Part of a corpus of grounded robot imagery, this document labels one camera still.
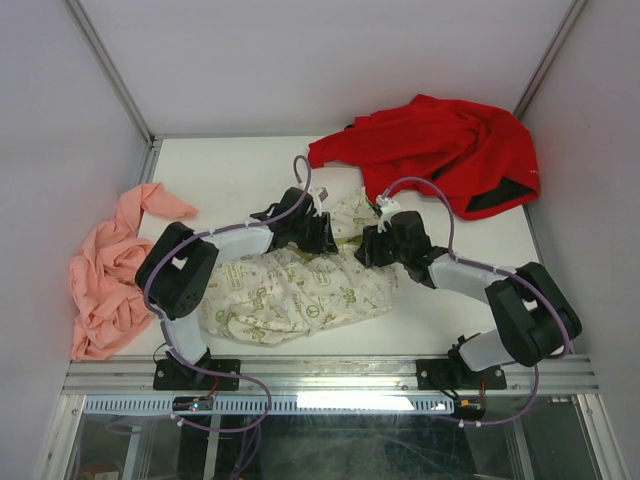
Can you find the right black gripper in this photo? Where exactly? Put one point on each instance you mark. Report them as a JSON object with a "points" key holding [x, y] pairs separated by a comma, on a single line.
{"points": [[367, 253]]}

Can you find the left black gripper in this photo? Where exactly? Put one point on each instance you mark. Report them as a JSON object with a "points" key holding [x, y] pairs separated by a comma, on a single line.
{"points": [[323, 241]]}

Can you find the cream green patterned jacket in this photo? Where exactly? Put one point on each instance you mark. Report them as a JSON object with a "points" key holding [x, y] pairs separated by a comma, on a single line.
{"points": [[276, 297]]}

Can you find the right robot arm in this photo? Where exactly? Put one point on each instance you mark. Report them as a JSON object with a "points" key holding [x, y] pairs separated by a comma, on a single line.
{"points": [[533, 319]]}

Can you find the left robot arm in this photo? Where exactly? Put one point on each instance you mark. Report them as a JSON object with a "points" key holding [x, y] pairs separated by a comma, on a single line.
{"points": [[175, 273]]}

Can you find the red garment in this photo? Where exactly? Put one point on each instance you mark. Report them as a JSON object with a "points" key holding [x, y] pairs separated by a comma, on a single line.
{"points": [[480, 156]]}

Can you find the pink garment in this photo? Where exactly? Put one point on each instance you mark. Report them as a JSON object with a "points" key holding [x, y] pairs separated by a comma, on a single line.
{"points": [[111, 309]]}

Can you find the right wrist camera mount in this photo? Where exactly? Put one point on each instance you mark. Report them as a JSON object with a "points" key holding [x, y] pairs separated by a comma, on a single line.
{"points": [[387, 208]]}

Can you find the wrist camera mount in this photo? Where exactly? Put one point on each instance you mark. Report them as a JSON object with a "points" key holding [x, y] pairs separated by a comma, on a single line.
{"points": [[318, 195], [387, 208]]}

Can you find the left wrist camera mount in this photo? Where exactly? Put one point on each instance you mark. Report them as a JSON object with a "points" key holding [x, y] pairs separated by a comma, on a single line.
{"points": [[318, 195]]}

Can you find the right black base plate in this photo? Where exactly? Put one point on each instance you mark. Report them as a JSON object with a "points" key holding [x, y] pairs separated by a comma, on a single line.
{"points": [[447, 374]]}

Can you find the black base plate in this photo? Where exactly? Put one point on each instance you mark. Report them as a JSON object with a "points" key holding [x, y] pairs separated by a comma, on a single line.
{"points": [[447, 374], [200, 375]]}

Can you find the aluminium front rail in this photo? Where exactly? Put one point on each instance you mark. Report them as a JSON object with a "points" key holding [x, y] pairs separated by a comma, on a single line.
{"points": [[125, 374]]}

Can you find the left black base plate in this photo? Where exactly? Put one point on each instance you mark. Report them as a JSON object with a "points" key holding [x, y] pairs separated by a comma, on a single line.
{"points": [[200, 375]]}

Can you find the white slotted cable duct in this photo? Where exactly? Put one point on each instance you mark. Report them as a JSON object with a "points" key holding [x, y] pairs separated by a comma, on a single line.
{"points": [[315, 402]]}

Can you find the right aluminium corner post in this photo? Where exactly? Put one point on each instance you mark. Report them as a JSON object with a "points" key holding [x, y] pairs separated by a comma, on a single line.
{"points": [[564, 30]]}

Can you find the aluminium corner post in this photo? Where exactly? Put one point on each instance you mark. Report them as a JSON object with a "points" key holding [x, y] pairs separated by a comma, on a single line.
{"points": [[564, 30], [107, 66]]}

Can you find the left aluminium corner post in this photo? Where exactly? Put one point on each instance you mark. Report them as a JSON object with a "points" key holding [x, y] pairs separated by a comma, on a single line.
{"points": [[107, 66]]}

